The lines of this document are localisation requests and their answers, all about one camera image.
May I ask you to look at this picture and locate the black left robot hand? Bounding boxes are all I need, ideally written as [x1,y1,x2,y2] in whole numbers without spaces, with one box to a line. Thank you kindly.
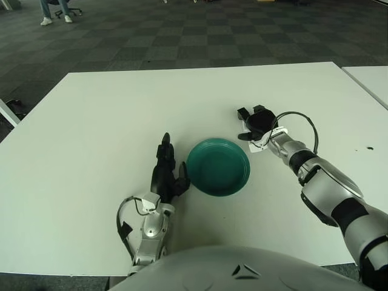
[150,132,192,204]

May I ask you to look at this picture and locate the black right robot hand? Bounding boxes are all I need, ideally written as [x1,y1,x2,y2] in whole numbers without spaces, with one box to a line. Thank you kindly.
[236,104,288,153]

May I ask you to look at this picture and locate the green round plate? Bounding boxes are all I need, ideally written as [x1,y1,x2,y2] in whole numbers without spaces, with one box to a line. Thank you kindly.
[186,138,252,198]

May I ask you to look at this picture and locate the grey robot torso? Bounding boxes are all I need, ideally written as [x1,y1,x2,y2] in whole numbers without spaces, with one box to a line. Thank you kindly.
[107,244,364,291]

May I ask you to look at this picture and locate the adjacent white table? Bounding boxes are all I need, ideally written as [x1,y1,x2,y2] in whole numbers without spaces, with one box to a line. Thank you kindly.
[341,65,388,110]

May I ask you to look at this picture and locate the dark bag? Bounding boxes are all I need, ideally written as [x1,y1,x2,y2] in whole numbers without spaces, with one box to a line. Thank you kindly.
[5,98,24,115]

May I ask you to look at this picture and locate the black office chair base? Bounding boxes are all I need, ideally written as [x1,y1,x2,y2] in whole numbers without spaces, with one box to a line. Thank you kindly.
[53,5,83,18]

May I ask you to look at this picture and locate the seated person legs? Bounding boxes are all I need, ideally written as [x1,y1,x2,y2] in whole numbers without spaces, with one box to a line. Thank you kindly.
[39,0,73,27]

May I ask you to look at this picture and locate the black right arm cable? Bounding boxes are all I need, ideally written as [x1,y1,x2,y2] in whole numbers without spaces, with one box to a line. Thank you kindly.
[271,111,319,154]

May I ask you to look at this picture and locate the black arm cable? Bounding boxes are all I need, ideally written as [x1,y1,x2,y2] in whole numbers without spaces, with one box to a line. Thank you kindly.
[116,196,152,258]
[271,111,319,154]

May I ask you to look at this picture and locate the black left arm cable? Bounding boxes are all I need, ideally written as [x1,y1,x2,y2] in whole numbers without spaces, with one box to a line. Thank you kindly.
[116,196,152,258]

